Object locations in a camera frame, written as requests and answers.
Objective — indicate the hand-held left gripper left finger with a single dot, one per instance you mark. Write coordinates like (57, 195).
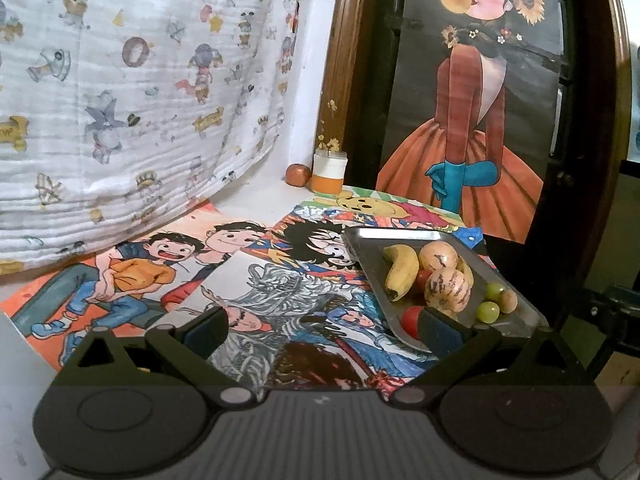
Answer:
(207, 330)

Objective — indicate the small reddish apple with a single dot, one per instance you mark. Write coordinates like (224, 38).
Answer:
(297, 175)

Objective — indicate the white and orange jar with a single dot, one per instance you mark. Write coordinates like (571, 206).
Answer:
(328, 175)

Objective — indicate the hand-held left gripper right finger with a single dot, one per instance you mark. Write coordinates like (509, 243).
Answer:
(440, 334)

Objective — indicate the small brown round fruit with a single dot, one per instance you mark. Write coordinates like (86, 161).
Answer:
(508, 301)

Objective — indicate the white cartoon printed blanket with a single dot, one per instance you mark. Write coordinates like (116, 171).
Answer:
(125, 110)

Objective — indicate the large yellow banana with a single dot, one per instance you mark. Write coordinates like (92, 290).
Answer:
(402, 270)

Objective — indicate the red cherry tomato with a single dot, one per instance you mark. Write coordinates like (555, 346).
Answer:
(424, 279)
(411, 322)

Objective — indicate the wall poster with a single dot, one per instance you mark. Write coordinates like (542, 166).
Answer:
(475, 110)

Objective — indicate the green grape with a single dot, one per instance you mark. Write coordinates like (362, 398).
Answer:
(487, 311)
(495, 291)

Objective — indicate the metal tray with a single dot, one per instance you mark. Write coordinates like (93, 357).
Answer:
(500, 270)

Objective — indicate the small brownish banana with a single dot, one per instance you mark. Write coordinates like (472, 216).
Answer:
(466, 270)

